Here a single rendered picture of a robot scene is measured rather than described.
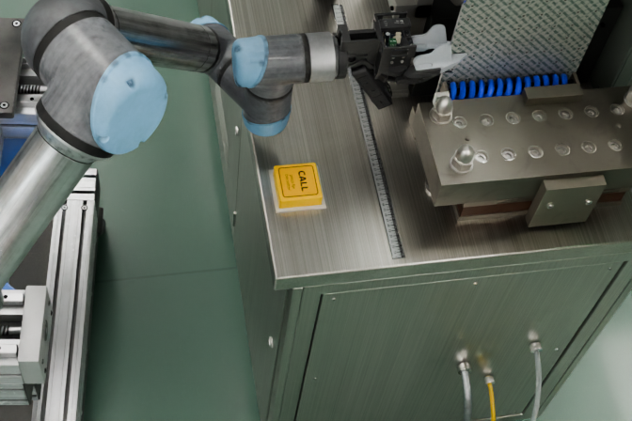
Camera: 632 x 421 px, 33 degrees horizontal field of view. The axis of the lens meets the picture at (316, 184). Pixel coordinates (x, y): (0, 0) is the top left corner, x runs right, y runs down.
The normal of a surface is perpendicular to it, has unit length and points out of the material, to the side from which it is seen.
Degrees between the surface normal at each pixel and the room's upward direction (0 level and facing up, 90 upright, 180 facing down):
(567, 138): 0
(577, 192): 90
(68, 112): 46
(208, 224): 0
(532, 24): 90
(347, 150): 0
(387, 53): 90
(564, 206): 90
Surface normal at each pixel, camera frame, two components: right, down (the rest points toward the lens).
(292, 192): 0.10, -0.55
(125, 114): 0.74, 0.55
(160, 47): 0.82, 0.36
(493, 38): 0.17, 0.83
